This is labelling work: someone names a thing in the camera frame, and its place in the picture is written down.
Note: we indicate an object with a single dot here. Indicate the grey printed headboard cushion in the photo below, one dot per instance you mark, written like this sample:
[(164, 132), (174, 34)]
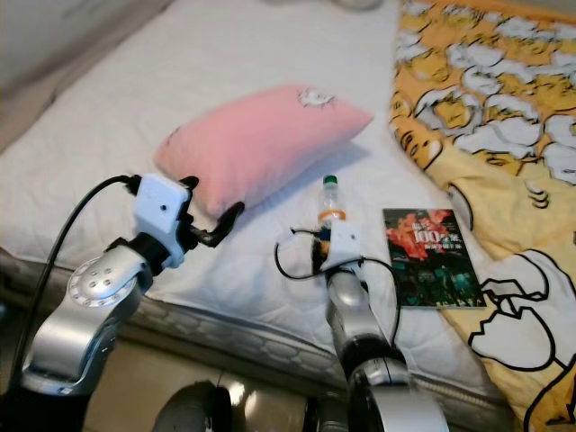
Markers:
[(45, 36)]

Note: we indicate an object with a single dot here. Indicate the white quilted mattress pad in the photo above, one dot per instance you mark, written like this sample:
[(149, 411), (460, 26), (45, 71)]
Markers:
[(144, 81)]

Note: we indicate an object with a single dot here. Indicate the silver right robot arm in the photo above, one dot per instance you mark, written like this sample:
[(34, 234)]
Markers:
[(351, 310)]

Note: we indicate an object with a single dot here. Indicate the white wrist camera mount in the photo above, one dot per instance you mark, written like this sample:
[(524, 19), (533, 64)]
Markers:
[(346, 243), (160, 211)]

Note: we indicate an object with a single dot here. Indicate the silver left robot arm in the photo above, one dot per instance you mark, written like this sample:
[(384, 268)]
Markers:
[(94, 288)]

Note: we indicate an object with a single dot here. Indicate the pink plush pillow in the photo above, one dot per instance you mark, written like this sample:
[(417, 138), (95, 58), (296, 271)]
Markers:
[(252, 144)]

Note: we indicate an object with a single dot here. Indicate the grey quilted mattress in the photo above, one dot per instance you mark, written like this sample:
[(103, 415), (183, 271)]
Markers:
[(234, 346)]

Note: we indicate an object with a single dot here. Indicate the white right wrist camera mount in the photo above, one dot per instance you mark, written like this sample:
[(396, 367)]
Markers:
[(346, 243)]

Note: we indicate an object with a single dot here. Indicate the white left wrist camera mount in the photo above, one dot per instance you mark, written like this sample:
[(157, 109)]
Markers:
[(160, 211)]

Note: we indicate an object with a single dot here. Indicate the left robot leg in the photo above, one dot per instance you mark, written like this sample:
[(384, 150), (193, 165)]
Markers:
[(184, 409)]

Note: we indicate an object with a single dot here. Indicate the clear bottle with green cap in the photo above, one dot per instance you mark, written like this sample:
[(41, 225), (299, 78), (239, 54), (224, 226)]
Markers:
[(330, 202)]

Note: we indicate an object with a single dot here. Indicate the yellow cartoon print blanket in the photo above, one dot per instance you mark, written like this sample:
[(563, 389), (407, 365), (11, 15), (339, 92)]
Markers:
[(477, 81)]

